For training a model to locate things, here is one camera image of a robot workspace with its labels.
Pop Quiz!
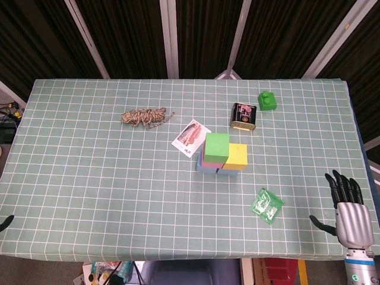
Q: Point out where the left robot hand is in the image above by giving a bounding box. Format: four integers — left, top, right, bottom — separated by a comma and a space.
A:
0, 214, 15, 233

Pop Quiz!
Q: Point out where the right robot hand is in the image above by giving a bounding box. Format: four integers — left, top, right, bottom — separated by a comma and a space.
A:
309, 169, 375, 249

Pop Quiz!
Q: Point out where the yellow foam cube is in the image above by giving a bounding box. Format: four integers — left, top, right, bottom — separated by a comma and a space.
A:
223, 142, 249, 172

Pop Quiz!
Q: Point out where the light blue foam cube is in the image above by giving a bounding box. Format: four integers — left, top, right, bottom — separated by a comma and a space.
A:
196, 148, 219, 174
216, 167, 240, 177

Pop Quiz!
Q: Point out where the pink foam cube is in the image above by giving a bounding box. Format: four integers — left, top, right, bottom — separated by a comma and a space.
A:
201, 145, 226, 169

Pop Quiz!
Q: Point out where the green foam cube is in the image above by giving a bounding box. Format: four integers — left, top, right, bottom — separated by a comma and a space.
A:
204, 132, 231, 164

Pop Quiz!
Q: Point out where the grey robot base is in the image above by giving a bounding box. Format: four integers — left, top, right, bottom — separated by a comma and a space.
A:
141, 259, 242, 285

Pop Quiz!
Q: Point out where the red box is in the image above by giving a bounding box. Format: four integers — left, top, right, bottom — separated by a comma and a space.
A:
252, 257, 299, 281

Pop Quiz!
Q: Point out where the green sachet packet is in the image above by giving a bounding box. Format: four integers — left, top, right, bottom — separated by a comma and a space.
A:
249, 188, 285, 224

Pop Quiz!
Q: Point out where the green checked tablecloth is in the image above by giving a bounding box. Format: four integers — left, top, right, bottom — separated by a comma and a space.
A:
0, 78, 380, 264

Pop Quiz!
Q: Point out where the teal printed package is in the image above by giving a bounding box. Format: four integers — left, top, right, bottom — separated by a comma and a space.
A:
90, 261, 134, 282

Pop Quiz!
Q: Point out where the green toy brick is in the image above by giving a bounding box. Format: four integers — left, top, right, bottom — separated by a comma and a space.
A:
257, 91, 278, 112

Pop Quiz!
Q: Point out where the black tin can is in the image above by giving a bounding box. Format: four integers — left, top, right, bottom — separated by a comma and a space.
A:
229, 102, 258, 132

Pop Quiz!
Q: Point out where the picture postcard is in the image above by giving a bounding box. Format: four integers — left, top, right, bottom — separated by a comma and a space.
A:
171, 119, 212, 157

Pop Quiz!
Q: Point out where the black curtain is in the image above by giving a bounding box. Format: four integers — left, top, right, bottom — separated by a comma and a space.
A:
0, 0, 380, 143

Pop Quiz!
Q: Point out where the bundle of cables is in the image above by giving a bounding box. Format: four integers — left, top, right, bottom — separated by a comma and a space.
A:
0, 100, 25, 121

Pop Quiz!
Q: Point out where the braided rope bundle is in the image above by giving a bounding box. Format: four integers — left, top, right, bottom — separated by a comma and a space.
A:
121, 107, 175, 129

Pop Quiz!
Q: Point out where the white frame post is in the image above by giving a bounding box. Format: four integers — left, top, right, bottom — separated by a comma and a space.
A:
302, 0, 372, 79
159, 0, 180, 80
64, 0, 111, 80
213, 0, 253, 80

